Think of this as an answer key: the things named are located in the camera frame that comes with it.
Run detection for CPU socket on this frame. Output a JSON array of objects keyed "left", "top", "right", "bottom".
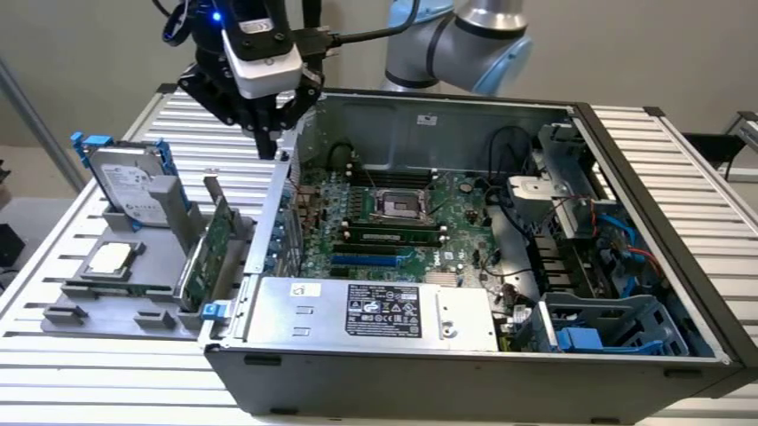
[{"left": 365, "top": 188, "right": 428, "bottom": 222}]

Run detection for black RAM slots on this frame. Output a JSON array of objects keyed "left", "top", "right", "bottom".
[{"left": 352, "top": 169, "right": 432, "bottom": 186}]

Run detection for black open PC case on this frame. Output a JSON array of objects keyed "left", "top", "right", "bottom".
[{"left": 197, "top": 87, "right": 748, "bottom": 417}]

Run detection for thin black looped cable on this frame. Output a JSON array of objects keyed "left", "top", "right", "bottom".
[{"left": 149, "top": 0, "right": 198, "bottom": 48}]

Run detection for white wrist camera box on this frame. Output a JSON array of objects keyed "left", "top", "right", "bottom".
[{"left": 220, "top": 16, "right": 305, "bottom": 100}]

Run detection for red wire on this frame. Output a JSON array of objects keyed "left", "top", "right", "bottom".
[{"left": 629, "top": 246, "right": 671, "bottom": 292}]

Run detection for grey blue disk bay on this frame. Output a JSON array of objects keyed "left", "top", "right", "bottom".
[{"left": 533, "top": 290, "right": 692, "bottom": 357}]

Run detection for installed green RAM stick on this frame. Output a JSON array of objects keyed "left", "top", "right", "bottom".
[{"left": 344, "top": 225, "right": 444, "bottom": 246}]

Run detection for grey metal post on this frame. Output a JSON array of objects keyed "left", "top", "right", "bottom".
[{"left": 0, "top": 56, "right": 85, "bottom": 193}]

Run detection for silver power supply unit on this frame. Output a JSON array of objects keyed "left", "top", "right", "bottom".
[{"left": 233, "top": 275, "right": 500, "bottom": 352}]

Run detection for aluminium frame profile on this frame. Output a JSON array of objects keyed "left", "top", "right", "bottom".
[{"left": 716, "top": 110, "right": 758, "bottom": 179}]

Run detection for silver hard disk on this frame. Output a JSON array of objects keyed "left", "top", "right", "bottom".
[{"left": 88, "top": 148, "right": 164, "bottom": 224}]

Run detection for black desk object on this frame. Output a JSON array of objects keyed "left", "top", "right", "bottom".
[{"left": 0, "top": 222, "right": 26, "bottom": 269}]

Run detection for blue wire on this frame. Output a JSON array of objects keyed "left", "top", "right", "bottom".
[{"left": 595, "top": 211, "right": 644, "bottom": 267}]

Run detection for blue expansion slot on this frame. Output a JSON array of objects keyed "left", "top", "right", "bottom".
[{"left": 329, "top": 253, "right": 398, "bottom": 268}]

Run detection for black box beside table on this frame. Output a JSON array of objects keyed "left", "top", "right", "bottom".
[{"left": 679, "top": 130, "right": 744, "bottom": 179}]

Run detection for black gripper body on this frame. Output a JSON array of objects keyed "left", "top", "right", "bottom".
[{"left": 192, "top": 27, "right": 297, "bottom": 130}]

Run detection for green graphics card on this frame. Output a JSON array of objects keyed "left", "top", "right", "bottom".
[{"left": 172, "top": 175, "right": 238, "bottom": 312}]

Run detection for silver CPU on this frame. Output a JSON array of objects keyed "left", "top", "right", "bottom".
[{"left": 84, "top": 241, "right": 142, "bottom": 275}]

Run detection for blue disk carrier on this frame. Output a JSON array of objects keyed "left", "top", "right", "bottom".
[{"left": 68, "top": 134, "right": 198, "bottom": 233}]

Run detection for short black wire loop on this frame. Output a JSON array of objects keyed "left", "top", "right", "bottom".
[{"left": 328, "top": 141, "right": 357, "bottom": 175}]

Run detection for green motherboard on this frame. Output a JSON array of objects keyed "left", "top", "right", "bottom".
[{"left": 281, "top": 166, "right": 511, "bottom": 289}]

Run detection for grey parts rack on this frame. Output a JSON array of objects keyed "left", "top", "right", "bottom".
[{"left": 38, "top": 175, "right": 258, "bottom": 343}]

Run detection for thick black camera cable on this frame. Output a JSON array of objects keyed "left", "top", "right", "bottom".
[{"left": 294, "top": 20, "right": 416, "bottom": 58}]

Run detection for green spare RAM stick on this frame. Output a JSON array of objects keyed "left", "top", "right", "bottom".
[{"left": 62, "top": 280, "right": 178, "bottom": 297}]

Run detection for black expansion slot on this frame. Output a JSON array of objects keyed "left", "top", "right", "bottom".
[{"left": 329, "top": 241, "right": 398, "bottom": 256}]

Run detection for metal drive cage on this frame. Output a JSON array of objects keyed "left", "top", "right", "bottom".
[{"left": 505, "top": 122, "right": 620, "bottom": 239}]

